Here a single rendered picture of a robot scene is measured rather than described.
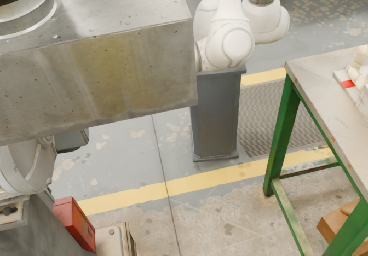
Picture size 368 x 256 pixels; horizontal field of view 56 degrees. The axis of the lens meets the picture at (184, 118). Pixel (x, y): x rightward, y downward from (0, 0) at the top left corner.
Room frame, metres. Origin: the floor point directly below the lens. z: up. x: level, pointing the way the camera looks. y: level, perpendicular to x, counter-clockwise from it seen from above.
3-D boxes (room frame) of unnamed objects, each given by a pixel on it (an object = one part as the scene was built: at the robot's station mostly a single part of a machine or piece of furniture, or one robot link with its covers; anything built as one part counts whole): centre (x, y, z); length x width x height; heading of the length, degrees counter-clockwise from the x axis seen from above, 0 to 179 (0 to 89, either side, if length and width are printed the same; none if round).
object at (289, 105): (0.87, -0.41, 0.45); 0.05 x 0.05 x 0.90; 7
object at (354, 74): (0.75, -0.55, 0.96); 0.11 x 0.03 x 0.03; 6
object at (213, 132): (1.26, -0.16, 0.35); 0.28 x 0.28 x 0.70; 0
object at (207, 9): (1.25, -0.17, 0.87); 0.18 x 0.16 x 0.22; 80
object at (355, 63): (0.79, -0.56, 0.99); 0.03 x 0.03 x 0.09
